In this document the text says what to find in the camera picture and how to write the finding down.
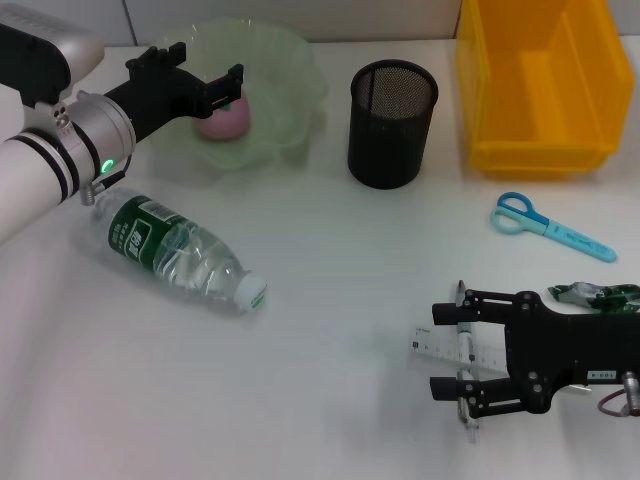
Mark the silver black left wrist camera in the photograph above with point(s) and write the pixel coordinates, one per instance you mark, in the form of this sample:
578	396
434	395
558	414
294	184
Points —
35	55

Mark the translucent green fruit bowl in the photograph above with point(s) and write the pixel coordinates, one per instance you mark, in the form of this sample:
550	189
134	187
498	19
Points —
280	75

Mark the clear green-label water bottle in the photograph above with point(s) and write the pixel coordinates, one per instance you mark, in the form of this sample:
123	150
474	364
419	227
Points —
150	235

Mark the green plastic wrapper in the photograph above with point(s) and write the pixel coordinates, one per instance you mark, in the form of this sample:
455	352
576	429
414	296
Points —
575	292

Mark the black mesh pen holder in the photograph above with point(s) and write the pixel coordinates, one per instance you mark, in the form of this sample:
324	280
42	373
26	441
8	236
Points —
390	145

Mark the yellow plastic bin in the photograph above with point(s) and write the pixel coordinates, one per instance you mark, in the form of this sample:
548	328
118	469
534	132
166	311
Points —
545	147

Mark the pink toy peach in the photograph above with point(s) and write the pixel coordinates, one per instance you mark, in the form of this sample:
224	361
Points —
225	127

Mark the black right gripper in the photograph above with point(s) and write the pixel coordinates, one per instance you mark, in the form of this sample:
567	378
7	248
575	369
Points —
555	347

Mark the blue scissors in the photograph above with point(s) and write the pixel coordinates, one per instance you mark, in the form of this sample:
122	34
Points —
565	234

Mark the clear plastic ruler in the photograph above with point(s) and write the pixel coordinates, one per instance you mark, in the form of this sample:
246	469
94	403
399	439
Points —
437	350

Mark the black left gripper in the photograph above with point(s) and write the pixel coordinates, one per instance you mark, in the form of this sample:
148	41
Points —
160	95

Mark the grey white pen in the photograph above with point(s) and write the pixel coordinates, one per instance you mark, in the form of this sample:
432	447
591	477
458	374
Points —
466	347

